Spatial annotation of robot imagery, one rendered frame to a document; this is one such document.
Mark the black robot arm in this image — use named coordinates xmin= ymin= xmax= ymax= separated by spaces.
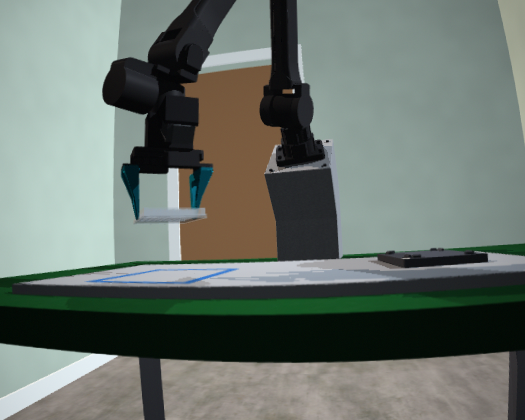
xmin=102 ymin=0 xmax=325 ymax=167

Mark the white well plate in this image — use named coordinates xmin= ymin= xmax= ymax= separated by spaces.
xmin=133 ymin=208 xmax=207 ymax=224

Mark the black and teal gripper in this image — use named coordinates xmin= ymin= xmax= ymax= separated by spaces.
xmin=121 ymin=146 xmax=213 ymax=220

